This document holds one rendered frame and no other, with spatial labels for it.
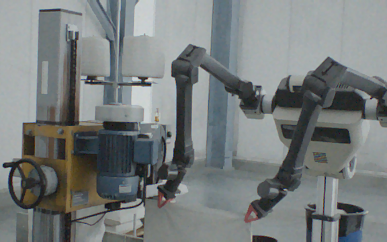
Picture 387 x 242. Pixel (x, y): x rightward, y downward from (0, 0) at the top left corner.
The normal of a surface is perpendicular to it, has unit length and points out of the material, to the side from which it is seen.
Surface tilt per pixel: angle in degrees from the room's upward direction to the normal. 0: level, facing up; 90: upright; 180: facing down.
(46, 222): 90
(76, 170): 90
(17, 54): 90
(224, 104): 90
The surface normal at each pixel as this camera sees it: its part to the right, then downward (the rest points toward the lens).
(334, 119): -0.30, -0.75
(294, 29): -0.52, 0.02
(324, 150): -0.43, 0.66
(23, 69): 0.85, 0.07
